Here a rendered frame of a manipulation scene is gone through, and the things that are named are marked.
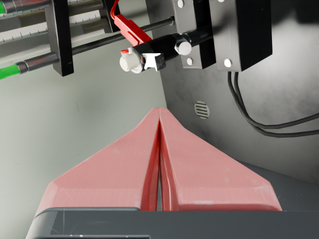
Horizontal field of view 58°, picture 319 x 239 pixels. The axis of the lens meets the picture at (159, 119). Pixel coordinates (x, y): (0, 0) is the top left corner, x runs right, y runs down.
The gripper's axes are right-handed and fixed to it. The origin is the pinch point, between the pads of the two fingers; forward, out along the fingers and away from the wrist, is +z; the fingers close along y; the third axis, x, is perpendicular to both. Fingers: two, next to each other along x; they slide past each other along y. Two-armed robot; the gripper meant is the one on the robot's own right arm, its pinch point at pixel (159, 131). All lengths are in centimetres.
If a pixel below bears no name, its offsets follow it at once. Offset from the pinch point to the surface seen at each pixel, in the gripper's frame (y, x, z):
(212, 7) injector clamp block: -6.4, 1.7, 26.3
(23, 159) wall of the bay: 24.6, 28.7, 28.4
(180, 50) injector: -2.2, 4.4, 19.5
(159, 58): 0.0, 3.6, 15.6
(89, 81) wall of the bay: 14.3, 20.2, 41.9
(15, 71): 20.3, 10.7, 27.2
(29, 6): 16.5, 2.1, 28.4
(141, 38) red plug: 2.0, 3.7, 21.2
